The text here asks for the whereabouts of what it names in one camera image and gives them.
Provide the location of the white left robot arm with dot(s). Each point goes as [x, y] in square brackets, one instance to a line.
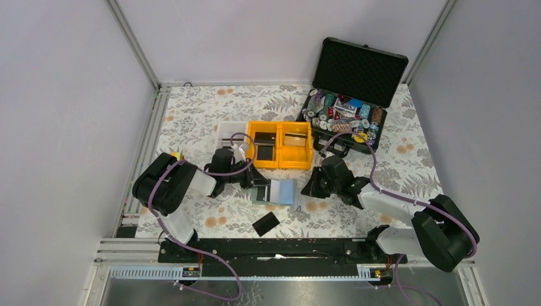
[162, 187]

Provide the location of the orange poker chip stack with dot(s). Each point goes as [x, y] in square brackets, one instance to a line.
[341, 127]

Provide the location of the black credit card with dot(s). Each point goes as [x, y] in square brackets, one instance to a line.
[266, 223]

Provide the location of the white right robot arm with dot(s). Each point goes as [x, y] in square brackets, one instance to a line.
[435, 229]

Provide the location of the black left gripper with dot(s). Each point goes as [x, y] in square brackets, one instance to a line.
[252, 177]

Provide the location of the dark card in bin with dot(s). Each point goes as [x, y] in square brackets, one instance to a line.
[266, 146]

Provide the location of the yellow double storage bin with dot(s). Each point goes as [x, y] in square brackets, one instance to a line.
[287, 157]

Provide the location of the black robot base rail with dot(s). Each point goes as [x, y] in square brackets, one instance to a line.
[279, 257]

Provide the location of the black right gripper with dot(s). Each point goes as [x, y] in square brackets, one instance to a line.
[312, 189]

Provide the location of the card in yellow bin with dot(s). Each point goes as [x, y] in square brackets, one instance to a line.
[294, 139]

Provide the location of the yellow big blind chip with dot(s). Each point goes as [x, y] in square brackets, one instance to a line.
[360, 137]

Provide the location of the dark grey credit card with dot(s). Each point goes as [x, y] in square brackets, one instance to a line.
[261, 194]

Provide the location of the black poker chip case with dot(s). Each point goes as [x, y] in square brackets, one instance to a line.
[352, 83]

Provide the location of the white storage bin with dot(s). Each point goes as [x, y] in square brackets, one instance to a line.
[233, 126]

